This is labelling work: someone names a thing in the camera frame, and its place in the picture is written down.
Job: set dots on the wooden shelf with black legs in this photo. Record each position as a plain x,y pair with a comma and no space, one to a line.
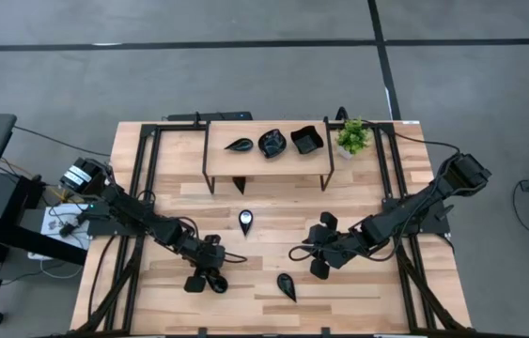
236,162

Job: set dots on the black metal rig frame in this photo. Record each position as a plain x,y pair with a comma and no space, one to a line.
147,129

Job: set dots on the black square wavy mini plate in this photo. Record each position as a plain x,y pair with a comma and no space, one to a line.
307,139

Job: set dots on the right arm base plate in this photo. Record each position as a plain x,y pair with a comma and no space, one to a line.
438,225

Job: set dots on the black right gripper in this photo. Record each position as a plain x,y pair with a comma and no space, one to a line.
334,246

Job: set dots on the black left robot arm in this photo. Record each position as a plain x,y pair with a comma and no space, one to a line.
142,216

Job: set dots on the black clamp bracket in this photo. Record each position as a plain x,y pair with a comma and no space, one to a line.
203,332
325,332

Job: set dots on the black leaf-shaped mini plate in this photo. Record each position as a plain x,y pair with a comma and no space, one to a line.
272,143

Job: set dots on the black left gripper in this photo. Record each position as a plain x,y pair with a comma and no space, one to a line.
207,256

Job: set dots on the black teardrop mini plate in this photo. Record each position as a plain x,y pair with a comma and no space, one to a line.
246,218
286,284
221,285
239,183
243,145

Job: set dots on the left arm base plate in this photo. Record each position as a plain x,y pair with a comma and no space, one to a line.
104,230

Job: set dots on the green plant in white pot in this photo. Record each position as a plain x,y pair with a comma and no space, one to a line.
353,137

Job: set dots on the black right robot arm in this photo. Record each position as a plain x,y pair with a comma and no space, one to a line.
409,211

